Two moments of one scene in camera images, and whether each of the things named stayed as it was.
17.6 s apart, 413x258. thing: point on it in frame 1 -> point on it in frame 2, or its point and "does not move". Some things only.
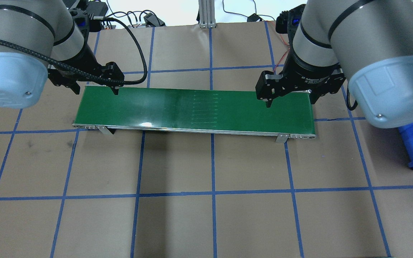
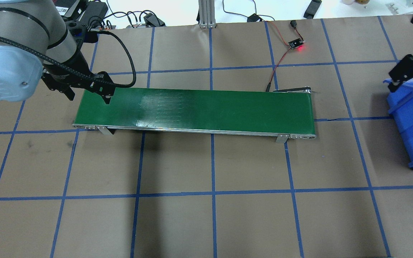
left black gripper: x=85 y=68 -> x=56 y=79
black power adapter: x=151 y=20 does not move
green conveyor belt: x=227 y=110 does not move
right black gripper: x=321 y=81 -> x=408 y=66
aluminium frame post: x=207 y=11 does not move
